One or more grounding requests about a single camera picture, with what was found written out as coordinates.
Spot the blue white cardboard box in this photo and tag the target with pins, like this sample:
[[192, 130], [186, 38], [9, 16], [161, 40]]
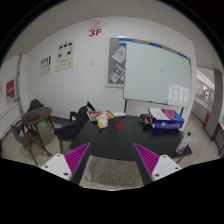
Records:
[[165, 119]]

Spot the black device on table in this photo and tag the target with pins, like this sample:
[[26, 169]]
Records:
[[146, 119]]

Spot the red round coaster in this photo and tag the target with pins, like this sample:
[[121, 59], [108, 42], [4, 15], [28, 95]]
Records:
[[120, 126]]

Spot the large whiteboard on stand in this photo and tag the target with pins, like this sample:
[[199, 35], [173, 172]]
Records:
[[157, 75]]

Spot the grey chair far back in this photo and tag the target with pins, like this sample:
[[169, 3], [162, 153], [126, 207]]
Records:
[[34, 104]]

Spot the white poster right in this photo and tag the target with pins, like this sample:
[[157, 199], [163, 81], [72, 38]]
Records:
[[65, 55]]

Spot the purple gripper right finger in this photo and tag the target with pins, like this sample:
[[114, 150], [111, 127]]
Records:
[[156, 166]]

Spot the black chair with jacket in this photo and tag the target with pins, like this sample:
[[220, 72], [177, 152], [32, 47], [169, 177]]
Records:
[[69, 132]]

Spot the white poster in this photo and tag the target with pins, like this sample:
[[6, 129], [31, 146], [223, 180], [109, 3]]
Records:
[[65, 55], [45, 66]]

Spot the grey notice board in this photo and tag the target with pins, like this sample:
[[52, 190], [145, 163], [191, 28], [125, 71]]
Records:
[[115, 69]]

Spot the colourful book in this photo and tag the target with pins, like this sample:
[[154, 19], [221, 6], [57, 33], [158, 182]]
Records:
[[93, 115]]

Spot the white poster left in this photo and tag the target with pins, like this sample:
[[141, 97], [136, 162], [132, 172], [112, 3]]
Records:
[[45, 66]]

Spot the black table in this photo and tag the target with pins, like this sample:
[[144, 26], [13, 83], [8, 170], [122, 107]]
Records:
[[117, 144]]

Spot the round brown wooden table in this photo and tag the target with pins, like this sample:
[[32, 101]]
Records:
[[36, 116]]

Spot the clear plastic water bottle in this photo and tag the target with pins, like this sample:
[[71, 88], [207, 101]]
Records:
[[183, 143]]

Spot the red 3F wall sign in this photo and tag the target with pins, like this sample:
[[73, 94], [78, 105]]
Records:
[[95, 32]]

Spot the white mug yellow handle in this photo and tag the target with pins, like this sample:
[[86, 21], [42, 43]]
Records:
[[102, 121]]

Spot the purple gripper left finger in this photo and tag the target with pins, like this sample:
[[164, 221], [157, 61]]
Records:
[[65, 166]]

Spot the white object behind book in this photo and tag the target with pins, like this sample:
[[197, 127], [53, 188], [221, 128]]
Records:
[[119, 114]]

